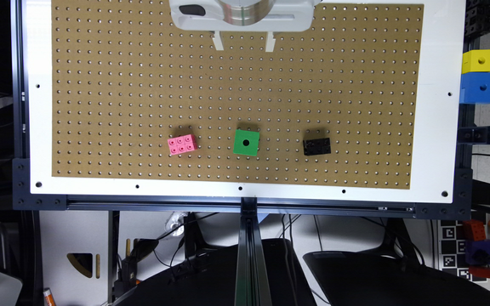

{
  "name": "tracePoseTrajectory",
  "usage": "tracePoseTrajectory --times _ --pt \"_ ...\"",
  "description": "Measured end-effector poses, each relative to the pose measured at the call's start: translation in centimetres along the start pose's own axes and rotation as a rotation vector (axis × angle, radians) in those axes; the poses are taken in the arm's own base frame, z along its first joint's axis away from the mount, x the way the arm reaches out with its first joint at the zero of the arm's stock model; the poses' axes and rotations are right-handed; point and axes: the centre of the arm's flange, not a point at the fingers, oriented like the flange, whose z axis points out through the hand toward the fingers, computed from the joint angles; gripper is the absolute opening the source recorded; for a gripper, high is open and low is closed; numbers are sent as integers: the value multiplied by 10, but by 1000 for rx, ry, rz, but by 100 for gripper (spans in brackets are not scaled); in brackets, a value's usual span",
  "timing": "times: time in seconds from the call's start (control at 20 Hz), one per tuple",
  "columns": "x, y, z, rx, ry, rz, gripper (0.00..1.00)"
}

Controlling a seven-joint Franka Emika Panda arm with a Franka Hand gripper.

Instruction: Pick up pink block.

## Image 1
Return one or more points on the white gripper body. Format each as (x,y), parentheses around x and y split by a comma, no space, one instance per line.
(243,15)

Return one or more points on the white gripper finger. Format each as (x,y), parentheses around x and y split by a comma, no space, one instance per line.
(270,42)
(217,41)

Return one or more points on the pink block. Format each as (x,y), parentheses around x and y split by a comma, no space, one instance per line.
(182,144)

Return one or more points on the green cube block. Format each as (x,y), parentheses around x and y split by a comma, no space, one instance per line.
(246,142)

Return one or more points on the yellow cube block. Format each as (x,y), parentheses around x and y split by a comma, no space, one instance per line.
(477,60)

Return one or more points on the black block stack top right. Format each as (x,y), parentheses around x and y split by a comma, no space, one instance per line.
(477,19)

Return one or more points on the blue cube block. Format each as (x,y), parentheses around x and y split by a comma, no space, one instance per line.
(475,88)

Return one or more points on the red block lower right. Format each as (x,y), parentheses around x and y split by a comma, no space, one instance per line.
(474,230)

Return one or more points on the purple block lower right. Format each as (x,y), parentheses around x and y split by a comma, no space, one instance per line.
(477,252)

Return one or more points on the small red block bottom right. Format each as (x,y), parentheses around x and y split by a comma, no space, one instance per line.
(480,271)

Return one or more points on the brown pegboard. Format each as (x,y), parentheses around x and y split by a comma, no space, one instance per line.
(126,79)

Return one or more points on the black chair left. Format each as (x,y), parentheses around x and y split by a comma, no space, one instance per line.
(210,280)

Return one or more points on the black chair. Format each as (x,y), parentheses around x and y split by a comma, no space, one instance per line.
(360,279)
(210,280)

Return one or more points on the black chair right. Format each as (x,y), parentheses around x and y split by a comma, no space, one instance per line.
(360,279)

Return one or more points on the fiducial marker sheet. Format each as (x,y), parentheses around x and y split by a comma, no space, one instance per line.
(451,249)

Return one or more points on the orange tube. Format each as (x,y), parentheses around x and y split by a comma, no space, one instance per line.
(49,298)

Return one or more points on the black aluminium frame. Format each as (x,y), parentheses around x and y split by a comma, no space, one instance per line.
(442,183)

